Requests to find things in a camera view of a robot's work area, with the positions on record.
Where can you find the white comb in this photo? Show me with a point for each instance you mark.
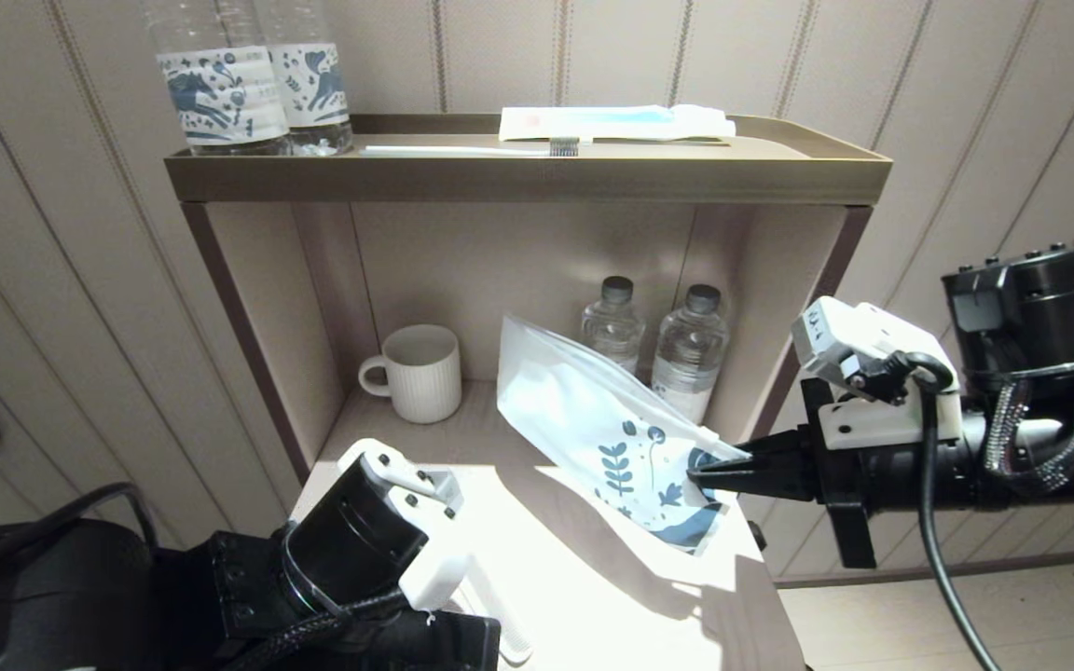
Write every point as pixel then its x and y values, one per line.
pixel 516 643

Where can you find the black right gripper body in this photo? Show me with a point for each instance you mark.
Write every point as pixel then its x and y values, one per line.
pixel 840 485

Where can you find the brown metal shelf tray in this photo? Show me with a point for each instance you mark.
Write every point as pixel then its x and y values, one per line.
pixel 518 179

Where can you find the white wrapped blue toothbrush pack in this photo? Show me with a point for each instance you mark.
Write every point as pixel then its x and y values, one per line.
pixel 612 121

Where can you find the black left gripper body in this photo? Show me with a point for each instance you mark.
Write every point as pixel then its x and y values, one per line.
pixel 434 643

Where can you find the small clear water bottle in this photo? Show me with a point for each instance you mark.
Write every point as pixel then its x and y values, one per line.
pixel 613 326
pixel 691 354

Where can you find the white floral zip pouch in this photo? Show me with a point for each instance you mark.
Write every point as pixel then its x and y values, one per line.
pixel 565 401

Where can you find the white toothbrush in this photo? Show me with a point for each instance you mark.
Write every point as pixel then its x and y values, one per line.
pixel 462 149

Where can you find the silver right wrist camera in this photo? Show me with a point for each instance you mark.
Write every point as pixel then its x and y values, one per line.
pixel 849 331

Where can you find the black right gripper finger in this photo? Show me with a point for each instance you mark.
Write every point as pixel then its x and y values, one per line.
pixel 779 447
pixel 761 480

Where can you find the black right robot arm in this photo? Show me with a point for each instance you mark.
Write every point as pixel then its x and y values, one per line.
pixel 1031 308

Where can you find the small black knob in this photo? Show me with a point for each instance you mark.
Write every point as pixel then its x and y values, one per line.
pixel 758 537

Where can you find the large bottle blue deer label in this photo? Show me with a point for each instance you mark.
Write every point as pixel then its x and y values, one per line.
pixel 318 84
pixel 220 98

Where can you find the white ribbed mug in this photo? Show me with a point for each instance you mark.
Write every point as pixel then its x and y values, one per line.
pixel 425 377

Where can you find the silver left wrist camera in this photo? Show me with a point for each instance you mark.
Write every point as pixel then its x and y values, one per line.
pixel 444 489

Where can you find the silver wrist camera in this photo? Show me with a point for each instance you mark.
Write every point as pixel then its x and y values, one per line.
pixel 444 489
pixel 849 331

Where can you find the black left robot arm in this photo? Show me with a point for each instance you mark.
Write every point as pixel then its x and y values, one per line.
pixel 52 596

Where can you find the beige wooden shelf cabinet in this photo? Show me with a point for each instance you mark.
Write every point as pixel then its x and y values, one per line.
pixel 276 308

